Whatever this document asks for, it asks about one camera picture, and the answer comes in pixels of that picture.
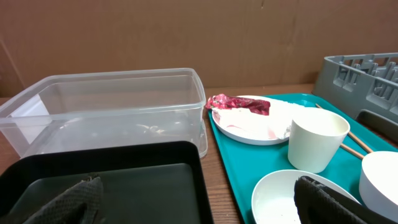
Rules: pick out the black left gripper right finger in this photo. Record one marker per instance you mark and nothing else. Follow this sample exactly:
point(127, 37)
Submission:
point(318, 204)

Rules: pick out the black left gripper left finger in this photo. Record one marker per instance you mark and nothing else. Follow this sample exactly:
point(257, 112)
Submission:
point(54, 200)

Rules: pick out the white bowl with rice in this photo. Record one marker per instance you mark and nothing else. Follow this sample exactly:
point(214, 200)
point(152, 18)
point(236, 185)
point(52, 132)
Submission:
point(272, 199)

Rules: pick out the cream paper cup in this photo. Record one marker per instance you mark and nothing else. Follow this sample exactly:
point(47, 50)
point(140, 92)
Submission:
point(315, 136)

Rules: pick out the red snack wrapper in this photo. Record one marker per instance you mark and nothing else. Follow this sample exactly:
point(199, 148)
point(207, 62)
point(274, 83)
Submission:
point(225, 102)

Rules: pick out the grey dishwasher rack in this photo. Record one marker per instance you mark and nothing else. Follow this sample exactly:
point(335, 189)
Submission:
point(363, 87)

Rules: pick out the white empty bowl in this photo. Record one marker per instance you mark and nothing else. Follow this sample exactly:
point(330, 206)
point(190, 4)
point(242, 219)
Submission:
point(378, 183)

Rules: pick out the wooden chopstick left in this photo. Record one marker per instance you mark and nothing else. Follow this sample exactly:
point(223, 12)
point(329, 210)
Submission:
point(351, 151)

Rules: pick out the wooden chopstick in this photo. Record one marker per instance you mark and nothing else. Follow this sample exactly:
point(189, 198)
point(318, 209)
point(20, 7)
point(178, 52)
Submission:
point(357, 140)
point(351, 151)

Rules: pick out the wooden chopstick right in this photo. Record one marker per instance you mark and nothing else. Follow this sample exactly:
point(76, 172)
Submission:
point(357, 140)

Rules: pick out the teal serving tray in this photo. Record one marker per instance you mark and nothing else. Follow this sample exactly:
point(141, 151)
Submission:
point(246, 164)

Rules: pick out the black plastic tray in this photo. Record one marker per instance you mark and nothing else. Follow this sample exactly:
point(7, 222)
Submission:
point(149, 183)

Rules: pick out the white round plate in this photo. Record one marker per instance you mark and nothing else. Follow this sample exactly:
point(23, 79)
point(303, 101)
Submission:
point(249, 141)

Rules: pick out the clear plastic bin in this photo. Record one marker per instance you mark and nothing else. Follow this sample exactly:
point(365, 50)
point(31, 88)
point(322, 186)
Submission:
point(97, 110)

